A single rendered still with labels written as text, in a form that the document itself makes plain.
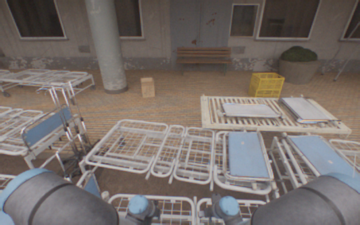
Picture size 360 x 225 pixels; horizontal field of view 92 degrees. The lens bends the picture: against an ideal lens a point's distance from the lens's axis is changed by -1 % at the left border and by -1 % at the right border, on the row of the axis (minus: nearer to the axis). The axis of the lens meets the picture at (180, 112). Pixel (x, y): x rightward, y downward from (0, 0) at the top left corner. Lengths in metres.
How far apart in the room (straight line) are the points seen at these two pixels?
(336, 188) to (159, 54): 6.32
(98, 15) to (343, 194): 4.51
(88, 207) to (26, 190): 0.14
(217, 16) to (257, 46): 1.69
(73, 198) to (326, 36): 7.71
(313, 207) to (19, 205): 0.60
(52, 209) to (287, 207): 0.48
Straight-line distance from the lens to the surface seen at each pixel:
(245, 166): 1.93
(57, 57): 8.10
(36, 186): 0.53
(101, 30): 4.59
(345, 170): 2.38
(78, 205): 0.47
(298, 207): 0.48
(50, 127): 2.85
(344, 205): 0.52
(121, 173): 2.63
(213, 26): 6.37
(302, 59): 6.24
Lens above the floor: 1.90
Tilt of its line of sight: 30 degrees down
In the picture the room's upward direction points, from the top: straight up
